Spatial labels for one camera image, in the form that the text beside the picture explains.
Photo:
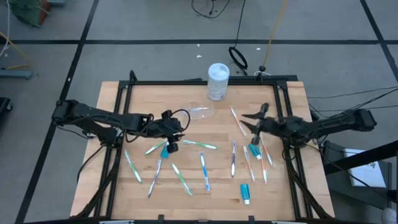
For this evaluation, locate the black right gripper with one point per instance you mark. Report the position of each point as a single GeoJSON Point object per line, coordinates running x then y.
{"type": "Point", "coordinates": [276, 127]}

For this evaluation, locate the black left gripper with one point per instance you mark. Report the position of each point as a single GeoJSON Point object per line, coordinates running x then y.
{"type": "Point", "coordinates": [164, 128]}

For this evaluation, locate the green toothbrush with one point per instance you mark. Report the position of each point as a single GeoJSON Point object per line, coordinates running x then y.
{"type": "Point", "coordinates": [182, 179]}
{"type": "Point", "coordinates": [199, 144]}
{"type": "Point", "coordinates": [133, 167]}
{"type": "Point", "coordinates": [154, 147]}

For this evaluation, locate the teal toothpaste tube white cap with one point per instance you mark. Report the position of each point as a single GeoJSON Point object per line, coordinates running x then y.
{"type": "Point", "coordinates": [254, 151]}
{"type": "Point", "coordinates": [245, 191]}
{"type": "Point", "coordinates": [163, 153]}

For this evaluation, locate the clear plastic toothbrush holder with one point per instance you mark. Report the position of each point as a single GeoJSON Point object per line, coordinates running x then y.
{"type": "Point", "coordinates": [200, 112]}

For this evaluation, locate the purple toothbrush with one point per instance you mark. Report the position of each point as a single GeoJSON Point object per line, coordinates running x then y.
{"type": "Point", "coordinates": [155, 177]}
{"type": "Point", "coordinates": [233, 158]}

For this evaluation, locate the blue toothbrush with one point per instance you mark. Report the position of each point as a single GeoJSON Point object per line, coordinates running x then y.
{"type": "Point", "coordinates": [205, 171]}

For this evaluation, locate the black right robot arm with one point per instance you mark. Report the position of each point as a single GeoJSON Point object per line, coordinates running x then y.
{"type": "Point", "coordinates": [342, 119]}

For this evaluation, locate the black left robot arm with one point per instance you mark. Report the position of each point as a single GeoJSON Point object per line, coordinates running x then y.
{"type": "Point", "coordinates": [93, 112]}

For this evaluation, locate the white cylindrical wipes canister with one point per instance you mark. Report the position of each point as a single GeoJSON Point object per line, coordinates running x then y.
{"type": "Point", "coordinates": [218, 84]}

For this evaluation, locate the grey cabinet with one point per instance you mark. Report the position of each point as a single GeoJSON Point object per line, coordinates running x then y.
{"type": "Point", "coordinates": [342, 186]}

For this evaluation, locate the black metal bar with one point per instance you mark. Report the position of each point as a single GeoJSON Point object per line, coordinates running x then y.
{"type": "Point", "coordinates": [357, 158]}

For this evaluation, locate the white paper sheet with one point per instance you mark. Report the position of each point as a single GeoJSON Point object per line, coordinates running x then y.
{"type": "Point", "coordinates": [363, 169]}

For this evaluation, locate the person's foot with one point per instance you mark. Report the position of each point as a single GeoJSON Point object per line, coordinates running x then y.
{"type": "Point", "coordinates": [390, 216]}

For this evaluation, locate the black floor object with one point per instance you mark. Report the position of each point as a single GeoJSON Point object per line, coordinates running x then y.
{"type": "Point", "coordinates": [4, 105]}

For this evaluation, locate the green and orange bundle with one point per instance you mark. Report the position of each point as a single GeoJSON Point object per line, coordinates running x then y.
{"type": "Point", "coordinates": [29, 12]}

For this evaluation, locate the black knob post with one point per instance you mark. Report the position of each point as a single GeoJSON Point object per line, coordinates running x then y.
{"type": "Point", "coordinates": [262, 68]}

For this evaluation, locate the grey flat base plate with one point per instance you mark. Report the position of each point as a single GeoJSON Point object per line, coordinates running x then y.
{"type": "Point", "coordinates": [15, 74]}

